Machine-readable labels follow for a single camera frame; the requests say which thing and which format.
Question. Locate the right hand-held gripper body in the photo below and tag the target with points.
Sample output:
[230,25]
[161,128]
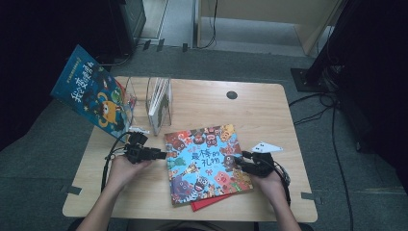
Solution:
[263,165]

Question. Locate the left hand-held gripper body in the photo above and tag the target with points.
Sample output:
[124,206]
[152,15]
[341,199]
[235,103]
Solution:
[136,152]

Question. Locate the colourful animals picture book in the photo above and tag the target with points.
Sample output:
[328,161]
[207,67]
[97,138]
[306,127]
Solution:
[205,163]

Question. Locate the white caterpillar picture book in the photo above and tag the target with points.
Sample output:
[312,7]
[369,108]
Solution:
[159,102]

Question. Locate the clear acrylic book rack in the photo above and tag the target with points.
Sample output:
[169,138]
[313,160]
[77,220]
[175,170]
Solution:
[141,102]

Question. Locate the red picture book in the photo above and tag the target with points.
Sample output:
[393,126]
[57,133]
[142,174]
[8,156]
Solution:
[205,202]

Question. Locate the blue monster picture book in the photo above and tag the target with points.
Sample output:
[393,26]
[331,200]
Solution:
[89,93]

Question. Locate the person's right hand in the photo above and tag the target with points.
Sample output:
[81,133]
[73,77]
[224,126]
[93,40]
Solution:
[272,186]

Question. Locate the person's left hand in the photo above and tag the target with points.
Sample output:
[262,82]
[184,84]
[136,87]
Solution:
[122,173]

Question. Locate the grey tape piece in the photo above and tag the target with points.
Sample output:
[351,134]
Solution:
[308,195]
[74,190]

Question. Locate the black round table grommet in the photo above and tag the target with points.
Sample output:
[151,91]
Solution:
[231,95]

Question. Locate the person's lap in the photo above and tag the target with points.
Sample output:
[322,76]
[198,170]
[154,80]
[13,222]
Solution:
[192,226]

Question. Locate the dark computer tower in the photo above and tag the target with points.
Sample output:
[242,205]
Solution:
[131,22]

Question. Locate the black curtain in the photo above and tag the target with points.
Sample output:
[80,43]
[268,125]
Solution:
[375,80]
[29,48]

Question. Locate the beige wooden furniture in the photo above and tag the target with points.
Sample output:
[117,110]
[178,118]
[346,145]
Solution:
[266,11]

